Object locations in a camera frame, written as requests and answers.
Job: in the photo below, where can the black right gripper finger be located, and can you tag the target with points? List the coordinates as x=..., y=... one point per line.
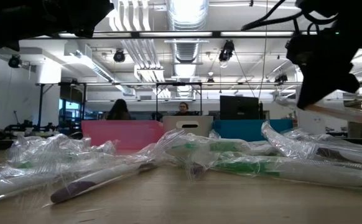
x=327, y=85

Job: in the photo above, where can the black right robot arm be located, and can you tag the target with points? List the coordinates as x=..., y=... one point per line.
x=355, y=12

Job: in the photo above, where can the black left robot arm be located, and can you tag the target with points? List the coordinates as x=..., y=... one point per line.
x=13, y=21

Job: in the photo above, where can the white pillar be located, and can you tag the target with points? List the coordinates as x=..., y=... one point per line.
x=311, y=124

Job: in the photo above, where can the black ceiling spotlight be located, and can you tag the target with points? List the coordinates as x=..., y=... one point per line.
x=227, y=49
x=281, y=78
x=14, y=61
x=119, y=56

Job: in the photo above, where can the black overhead crossbar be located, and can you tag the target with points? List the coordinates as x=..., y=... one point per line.
x=135, y=34

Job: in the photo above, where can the black background monitor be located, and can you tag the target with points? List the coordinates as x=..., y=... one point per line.
x=238, y=107

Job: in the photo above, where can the teal plastic bin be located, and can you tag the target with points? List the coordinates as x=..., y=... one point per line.
x=246, y=129

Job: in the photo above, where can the person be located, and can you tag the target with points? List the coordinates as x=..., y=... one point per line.
x=184, y=109
x=118, y=110

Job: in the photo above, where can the pink plastic bin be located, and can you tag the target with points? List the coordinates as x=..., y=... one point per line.
x=122, y=133

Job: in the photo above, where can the black background bench equipment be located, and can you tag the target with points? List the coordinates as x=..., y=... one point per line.
x=28, y=127

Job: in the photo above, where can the white plastic bin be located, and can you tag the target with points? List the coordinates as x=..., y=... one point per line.
x=174, y=127

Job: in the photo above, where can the black background rig frame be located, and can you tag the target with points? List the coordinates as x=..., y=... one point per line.
x=40, y=102

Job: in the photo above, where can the silver ventilation duct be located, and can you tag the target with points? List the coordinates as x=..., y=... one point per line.
x=187, y=46

